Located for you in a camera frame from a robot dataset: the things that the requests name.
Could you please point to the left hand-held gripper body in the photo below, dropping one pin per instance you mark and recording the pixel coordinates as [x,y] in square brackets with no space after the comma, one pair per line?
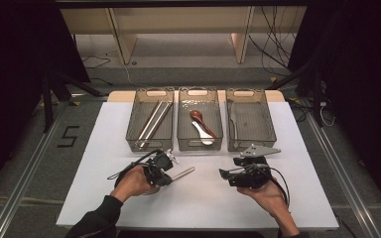
[160,165]

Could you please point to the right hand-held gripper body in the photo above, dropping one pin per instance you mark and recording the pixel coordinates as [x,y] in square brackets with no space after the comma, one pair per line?
[254,178]

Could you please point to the steel fork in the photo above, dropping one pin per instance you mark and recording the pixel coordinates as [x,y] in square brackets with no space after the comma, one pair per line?
[184,172]

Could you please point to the transparent grey plastic bin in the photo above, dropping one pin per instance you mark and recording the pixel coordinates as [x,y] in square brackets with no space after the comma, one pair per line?
[135,132]
[211,112]
[254,124]

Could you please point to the white ceramic spoon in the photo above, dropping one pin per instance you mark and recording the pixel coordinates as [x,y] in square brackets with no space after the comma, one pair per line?
[206,139]

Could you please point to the brown wooden spoon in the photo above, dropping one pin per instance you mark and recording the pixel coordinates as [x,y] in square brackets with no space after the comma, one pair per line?
[195,114]

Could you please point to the person's right hand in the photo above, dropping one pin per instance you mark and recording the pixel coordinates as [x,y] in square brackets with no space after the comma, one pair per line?
[273,198]

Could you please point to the person's left hand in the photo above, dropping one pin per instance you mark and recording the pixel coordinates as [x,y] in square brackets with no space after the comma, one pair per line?
[132,183]

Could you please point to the black metal stand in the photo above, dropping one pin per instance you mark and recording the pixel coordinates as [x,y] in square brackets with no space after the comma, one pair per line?
[48,105]
[317,99]

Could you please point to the black curtain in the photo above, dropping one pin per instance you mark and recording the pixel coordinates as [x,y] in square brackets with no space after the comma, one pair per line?
[360,82]
[13,82]

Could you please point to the beige wooden desk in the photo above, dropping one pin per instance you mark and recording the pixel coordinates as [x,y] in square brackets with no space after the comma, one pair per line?
[178,20]

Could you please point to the black overhead bar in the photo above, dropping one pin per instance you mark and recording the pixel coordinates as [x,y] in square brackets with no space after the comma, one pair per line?
[178,3]

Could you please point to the aluminium floor rail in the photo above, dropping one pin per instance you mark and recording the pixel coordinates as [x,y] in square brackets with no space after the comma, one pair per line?
[23,185]
[344,165]

